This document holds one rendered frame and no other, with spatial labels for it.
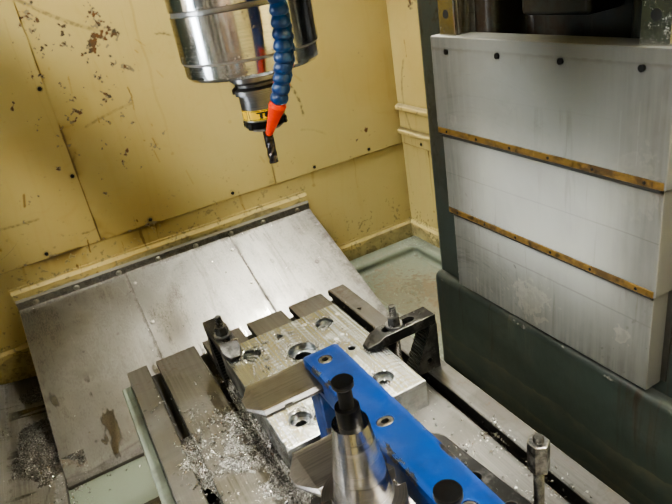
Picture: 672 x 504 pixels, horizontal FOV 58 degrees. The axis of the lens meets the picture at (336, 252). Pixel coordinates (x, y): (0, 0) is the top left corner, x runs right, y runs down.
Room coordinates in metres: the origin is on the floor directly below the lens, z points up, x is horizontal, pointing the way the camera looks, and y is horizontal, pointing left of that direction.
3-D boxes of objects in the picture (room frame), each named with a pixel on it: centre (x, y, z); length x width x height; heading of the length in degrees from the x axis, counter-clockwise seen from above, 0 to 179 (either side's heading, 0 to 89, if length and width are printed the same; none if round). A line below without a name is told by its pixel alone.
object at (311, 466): (0.36, 0.03, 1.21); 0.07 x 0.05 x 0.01; 114
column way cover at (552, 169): (0.92, -0.35, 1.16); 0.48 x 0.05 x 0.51; 24
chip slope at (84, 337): (1.34, 0.33, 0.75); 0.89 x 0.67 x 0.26; 114
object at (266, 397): (0.47, 0.08, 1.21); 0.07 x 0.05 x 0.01; 114
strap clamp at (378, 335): (0.84, -0.08, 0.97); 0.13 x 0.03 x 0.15; 114
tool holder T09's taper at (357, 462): (0.31, 0.01, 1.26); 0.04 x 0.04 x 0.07
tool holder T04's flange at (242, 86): (0.74, 0.06, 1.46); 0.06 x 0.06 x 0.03
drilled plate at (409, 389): (0.80, 0.07, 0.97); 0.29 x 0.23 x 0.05; 24
